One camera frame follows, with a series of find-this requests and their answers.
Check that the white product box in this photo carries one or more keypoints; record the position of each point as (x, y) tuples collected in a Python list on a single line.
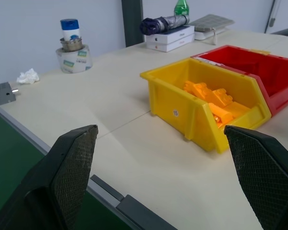
[(170, 36), (170, 45)]

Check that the small metallic tape roll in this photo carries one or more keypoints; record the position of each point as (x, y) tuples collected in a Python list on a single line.
[(71, 44)]

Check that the crumpled white tissue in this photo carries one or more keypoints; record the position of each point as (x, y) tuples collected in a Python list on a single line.
[(27, 76)]

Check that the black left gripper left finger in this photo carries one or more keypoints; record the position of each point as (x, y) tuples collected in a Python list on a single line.
[(69, 172)]

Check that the grey ribbed flat device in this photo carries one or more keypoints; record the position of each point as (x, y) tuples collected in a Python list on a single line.
[(210, 24)]

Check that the white bottle with blue cap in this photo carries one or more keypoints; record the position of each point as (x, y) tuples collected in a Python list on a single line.
[(70, 28)]

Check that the green plastic bottle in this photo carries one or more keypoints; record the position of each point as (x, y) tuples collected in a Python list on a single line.
[(181, 7)]

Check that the large white tape roll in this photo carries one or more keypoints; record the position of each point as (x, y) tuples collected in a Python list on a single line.
[(74, 60)]

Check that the grey metal motor box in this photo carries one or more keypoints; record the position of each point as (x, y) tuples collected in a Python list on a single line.
[(1, 93)]

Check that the red plastic storage bin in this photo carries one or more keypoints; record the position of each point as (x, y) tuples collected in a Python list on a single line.
[(261, 72)]

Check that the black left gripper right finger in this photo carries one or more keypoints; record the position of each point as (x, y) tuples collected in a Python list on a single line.
[(259, 167)]

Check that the yellow plastic storage bin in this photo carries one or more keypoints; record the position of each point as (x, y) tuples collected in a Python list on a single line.
[(196, 112)]

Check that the folded dark umbrella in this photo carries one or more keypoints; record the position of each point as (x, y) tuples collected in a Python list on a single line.
[(163, 22)]

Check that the dark vertical pillar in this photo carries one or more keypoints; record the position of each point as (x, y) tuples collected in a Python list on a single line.
[(133, 22)]

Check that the yellow toy building brick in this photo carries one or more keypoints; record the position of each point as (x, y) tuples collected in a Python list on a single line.
[(222, 116), (199, 90), (222, 95)]

